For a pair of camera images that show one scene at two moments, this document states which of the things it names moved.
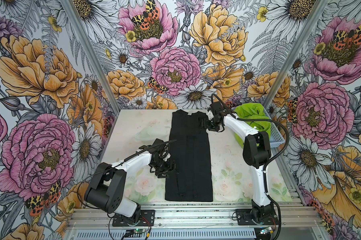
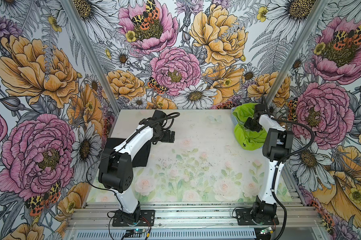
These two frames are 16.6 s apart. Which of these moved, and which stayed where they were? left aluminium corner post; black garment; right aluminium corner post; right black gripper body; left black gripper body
Moved: right black gripper body; left black gripper body; black garment
Stayed: left aluminium corner post; right aluminium corner post
